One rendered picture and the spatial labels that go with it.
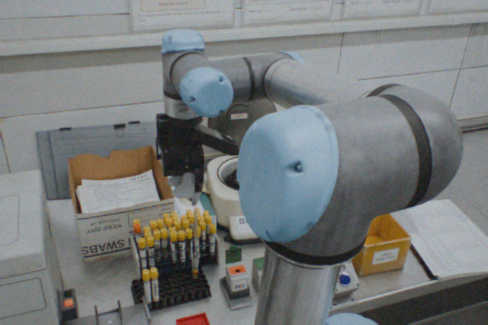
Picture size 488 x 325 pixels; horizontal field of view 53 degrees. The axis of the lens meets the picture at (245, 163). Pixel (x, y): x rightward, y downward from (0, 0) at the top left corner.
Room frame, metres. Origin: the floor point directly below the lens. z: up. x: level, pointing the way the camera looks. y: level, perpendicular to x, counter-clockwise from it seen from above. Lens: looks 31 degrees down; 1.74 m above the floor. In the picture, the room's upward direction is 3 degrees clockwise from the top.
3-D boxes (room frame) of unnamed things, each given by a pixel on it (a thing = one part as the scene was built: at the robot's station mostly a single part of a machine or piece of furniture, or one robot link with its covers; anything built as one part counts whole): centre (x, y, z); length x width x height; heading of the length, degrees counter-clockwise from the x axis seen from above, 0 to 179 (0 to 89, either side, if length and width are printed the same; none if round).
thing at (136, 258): (0.95, 0.17, 0.91); 0.20 x 0.10 x 0.07; 112
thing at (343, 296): (0.88, -0.22, 0.92); 0.13 x 0.07 x 0.08; 22
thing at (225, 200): (1.17, -0.02, 0.94); 0.30 x 0.24 x 0.12; 13
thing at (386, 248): (1.00, -0.34, 0.92); 0.13 x 0.13 x 0.10; 19
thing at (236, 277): (0.84, 0.01, 0.92); 0.05 x 0.04 x 0.06; 21
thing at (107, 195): (1.10, 0.34, 0.95); 0.29 x 0.25 x 0.15; 22
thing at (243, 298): (0.84, 0.01, 0.89); 0.09 x 0.05 x 0.04; 21
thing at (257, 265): (0.88, -0.05, 0.91); 0.05 x 0.04 x 0.07; 22
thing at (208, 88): (0.76, 0.06, 1.43); 0.11 x 0.11 x 0.08; 24
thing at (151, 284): (0.84, 0.16, 0.93); 0.17 x 0.09 x 0.11; 112
